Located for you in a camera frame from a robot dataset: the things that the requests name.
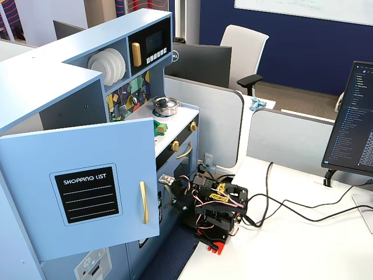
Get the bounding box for green toy block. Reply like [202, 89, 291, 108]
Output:
[153, 119, 169, 138]

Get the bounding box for long gold door handle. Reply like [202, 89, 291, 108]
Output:
[139, 181, 149, 225]

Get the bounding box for grey power outlet box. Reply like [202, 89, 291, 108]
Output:
[203, 153, 218, 173]

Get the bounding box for steel toy pot with lid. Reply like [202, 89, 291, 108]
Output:
[152, 96, 180, 117]

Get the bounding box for computer monitor with code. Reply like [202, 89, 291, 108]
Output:
[321, 60, 373, 176]

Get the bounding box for gold microwave handle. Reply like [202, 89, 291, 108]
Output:
[131, 42, 142, 68]

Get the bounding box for red arm base clamp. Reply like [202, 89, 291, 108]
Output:
[194, 227, 227, 255]

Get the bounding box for crumpled blue cloth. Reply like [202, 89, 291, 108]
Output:
[248, 97, 268, 111]

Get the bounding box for black cable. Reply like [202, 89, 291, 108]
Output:
[247, 179, 373, 222]
[243, 162, 275, 229]

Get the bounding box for black monitor mount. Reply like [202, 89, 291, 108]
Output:
[322, 170, 342, 187]

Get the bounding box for curved gold oven handle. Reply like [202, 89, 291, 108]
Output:
[176, 142, 193, 160]

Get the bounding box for white office chair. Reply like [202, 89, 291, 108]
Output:
[220, 24, 270, 96]

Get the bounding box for blue toy kitchen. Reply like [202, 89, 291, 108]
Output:
[0, 8, 200, 280]

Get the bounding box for whiteboard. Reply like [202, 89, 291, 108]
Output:
[234, 0, 373, 26]

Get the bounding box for hanging toy utensils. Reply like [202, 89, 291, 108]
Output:
[118, 74, 148, 116]

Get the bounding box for silver monitor base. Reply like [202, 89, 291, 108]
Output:
[351, 192, 373, 234]

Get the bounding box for white toy plate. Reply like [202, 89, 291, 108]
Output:
[87, 51, 111, 86]
[106, 47, 126, 83]
[98, 49, 119, 85]

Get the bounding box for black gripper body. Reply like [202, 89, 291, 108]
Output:
[171, 176, 195, 211]

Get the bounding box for grey desk partition panel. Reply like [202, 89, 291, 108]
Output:
[164, 75, 245, 169]
[246, 108, 336, 176]

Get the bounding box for black Dell monitor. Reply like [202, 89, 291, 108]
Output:
[164, 43, 233, 89]

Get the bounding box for dark monitor back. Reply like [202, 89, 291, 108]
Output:
[52, 19, 85, 40]

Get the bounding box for blue shopping list cabinet door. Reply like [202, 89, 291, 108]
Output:
[0, 117, 160, 262]

